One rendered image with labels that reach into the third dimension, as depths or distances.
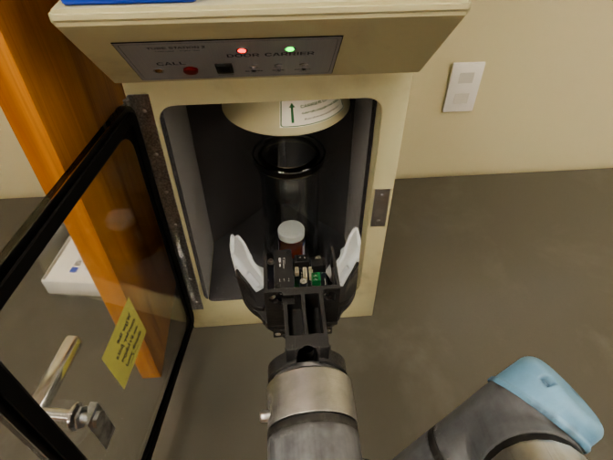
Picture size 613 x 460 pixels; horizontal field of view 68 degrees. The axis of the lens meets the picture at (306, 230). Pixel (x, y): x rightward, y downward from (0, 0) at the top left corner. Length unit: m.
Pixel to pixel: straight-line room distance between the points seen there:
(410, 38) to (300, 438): 0.34
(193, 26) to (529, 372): 0.37
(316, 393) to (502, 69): 0.88
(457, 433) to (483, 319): 0.51
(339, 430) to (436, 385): 0.43
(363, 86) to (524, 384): 0.34
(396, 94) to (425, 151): 0.62
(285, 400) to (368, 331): 0.46
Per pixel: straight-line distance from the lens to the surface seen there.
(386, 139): 0.59
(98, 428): 0.51
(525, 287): 0.98
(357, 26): 0.40
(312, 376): 0.39
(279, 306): 0.44
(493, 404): 0.39
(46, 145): 0.51
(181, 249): 0.69
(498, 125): 1.20
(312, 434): 0.37
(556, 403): 0.38
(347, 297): 0.49
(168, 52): 0.44
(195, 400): 0.78
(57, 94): 0.53
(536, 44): 1.13
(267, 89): 0.53
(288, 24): 0.39
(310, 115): 0.58
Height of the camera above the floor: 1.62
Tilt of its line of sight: 44 degrees down
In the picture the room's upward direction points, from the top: straight up
